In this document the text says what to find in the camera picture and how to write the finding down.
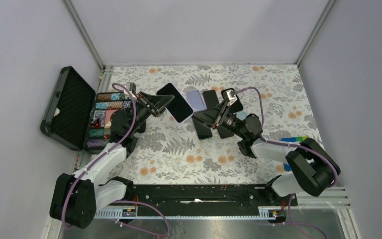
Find blue toy block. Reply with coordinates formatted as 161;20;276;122
283;164;292;172

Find floral table mat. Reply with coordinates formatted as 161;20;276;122
107;65;321;184

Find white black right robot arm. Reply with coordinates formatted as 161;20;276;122
192;102;341;205

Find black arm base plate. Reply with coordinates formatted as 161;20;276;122
106;184;298;220

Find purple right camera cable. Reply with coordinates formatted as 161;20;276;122
236;86;339;239

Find light blue phone case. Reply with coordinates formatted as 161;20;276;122
236;111;247;120

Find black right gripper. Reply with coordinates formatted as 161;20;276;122
191;100;247;139

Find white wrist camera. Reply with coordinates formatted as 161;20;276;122
126;82;136;97
221;89;238;107

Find black phone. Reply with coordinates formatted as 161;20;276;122
202;90;219;109

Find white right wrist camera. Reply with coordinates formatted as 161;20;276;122
221;89;238;107

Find black poker chip case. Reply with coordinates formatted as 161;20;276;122
40;66;132;154

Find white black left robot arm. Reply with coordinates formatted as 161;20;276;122
49;92;175;229

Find lilac phone case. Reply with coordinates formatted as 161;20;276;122
186;90;207;112

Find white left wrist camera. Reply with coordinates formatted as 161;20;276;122
126;82;136;97

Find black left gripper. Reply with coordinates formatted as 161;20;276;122
127;91;175;135

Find multicolour toy block car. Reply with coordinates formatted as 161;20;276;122
281;136;309;142

